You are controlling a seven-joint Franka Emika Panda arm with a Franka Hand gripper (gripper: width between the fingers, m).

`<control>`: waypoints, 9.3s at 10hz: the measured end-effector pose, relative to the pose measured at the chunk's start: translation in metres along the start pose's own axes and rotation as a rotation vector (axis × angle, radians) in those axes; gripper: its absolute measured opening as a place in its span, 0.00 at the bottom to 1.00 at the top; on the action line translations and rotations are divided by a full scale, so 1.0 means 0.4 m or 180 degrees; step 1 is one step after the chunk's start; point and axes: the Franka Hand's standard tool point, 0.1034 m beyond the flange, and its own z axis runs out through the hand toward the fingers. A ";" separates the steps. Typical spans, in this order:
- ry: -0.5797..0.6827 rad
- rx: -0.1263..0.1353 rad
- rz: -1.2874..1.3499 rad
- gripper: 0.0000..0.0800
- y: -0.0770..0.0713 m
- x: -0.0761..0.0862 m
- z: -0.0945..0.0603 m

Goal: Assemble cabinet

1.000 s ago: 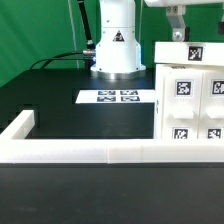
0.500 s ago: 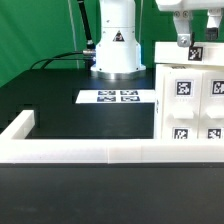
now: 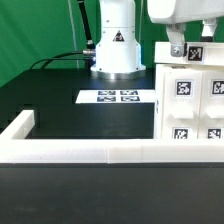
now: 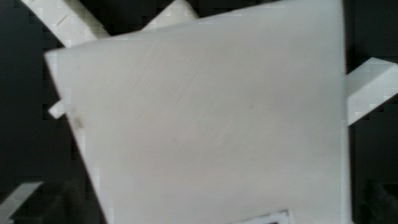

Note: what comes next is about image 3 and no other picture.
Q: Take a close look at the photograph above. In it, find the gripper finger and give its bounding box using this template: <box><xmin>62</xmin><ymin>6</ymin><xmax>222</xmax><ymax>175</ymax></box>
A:
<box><xmin>166</xmin><ymin>23</ymin><xmax>187</xmax><ymax>57</ymax></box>
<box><xmin>200</xmin><ymin>18</ymin><xmax>218</xmax><ymax>42</ymax></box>

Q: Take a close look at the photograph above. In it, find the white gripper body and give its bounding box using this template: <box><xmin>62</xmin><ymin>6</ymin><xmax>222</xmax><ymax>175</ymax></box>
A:
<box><xmin>147</xmin><ymin>0</ymin><xmax>224</xmax><ymax>24</ymax></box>

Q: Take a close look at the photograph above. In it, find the white block with marker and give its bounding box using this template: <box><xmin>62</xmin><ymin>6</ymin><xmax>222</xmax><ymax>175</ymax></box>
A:
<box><xmin>154</xmin><ymin>42</ymin><xmax>224</xmax><ymax>66</ymax></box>

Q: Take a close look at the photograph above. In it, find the white cabinet body box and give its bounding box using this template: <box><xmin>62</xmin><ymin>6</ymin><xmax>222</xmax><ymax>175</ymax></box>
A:
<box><xmin>154</xmin><ymin>64</ymin><xmax>224</xmax><ymax>140</ymax></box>

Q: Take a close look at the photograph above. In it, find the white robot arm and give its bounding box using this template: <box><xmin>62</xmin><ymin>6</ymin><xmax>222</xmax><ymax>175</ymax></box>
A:
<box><xmin>91</xmin><ymin>0</ymin><xmax>224</xmax><ymax>80</ymax></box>

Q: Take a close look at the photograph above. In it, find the white marker base sheet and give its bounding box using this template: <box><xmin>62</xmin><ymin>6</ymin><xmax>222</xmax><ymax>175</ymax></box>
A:
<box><xmin>75</xmin><ymin>89</ymin><xmax>155</xmax><ymax>104</ymax></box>

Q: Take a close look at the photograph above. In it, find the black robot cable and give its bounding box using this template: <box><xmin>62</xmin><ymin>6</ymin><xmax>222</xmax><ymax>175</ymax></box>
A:
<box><xmin>29</xmin><ymin>0</ymin><xmax>98</xmax><ymax>70</ymax></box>

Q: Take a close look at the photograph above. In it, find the thin white cord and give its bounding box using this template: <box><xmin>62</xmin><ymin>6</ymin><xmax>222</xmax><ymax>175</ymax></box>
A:
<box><xmin>67</xmin><ymin>0</ymin><xmax>80</xmax><ymax>70</ymax></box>

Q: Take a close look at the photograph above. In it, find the white U-shaped fence frame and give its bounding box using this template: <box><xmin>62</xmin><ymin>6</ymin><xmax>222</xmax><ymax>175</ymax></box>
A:
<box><xmin>0</xmin><ymin>110</ymin><xmax>224</xmax><ymax>164</ymax></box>

